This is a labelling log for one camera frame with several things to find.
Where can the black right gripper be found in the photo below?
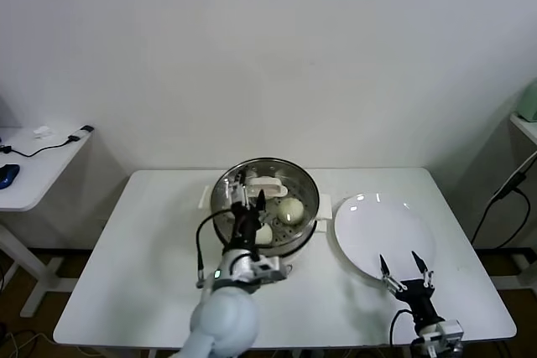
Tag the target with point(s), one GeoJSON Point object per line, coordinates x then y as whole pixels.
{"type": "Point", "coordinates": [417, 295]}

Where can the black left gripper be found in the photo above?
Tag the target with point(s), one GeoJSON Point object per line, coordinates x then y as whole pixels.
{"type": "Point", "coordinates": [245, 224]}

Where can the white steamed baozi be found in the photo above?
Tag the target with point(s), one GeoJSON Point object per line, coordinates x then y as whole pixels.
{"type": "Point", "coordinates": [265, 233]}
{"type": "Point", "coordinates": [290, 211]}

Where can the stainless steel steamer basket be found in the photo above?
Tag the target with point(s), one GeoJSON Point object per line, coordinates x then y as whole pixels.
{"type": "Point", "coordinates": [308, 207]}

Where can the white round plate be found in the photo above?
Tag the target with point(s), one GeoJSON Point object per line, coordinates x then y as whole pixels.
{"type": "Point", "coordinates": [377, 232]}

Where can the small black adapter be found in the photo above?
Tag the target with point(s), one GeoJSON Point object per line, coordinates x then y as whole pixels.
{"type": "Point", "coordinates": [86, 128]}

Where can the pale green appliance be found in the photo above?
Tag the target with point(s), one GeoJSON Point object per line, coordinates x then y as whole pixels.
{"type": "Point", "coordinates": [529, 102]}

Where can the white side desk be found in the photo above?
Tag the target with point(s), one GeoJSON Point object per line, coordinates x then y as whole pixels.
{"type": "Point", "coordinates": [42, 173]}

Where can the white crumpled tissue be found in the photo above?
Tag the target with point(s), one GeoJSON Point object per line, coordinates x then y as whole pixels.
{"type": "Point", "coordinates": [41, 131]}

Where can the blue computer mouse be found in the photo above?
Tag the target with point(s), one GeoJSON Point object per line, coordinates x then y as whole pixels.
{"type": "Point", "coordinates": [8, 175]}

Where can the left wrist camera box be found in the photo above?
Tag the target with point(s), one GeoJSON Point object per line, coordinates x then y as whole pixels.
{"type": "Point", "coordinates": [268, 270]}

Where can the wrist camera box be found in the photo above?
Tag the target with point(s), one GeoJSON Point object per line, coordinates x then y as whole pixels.
{"type": "Point", "coordinates": [268, 270]}
{"type": "Point", "coordinates": [449, 330]}

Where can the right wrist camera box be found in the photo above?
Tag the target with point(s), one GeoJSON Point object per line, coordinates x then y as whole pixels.
{"type": "Point", "coordinates": [449, 330]}

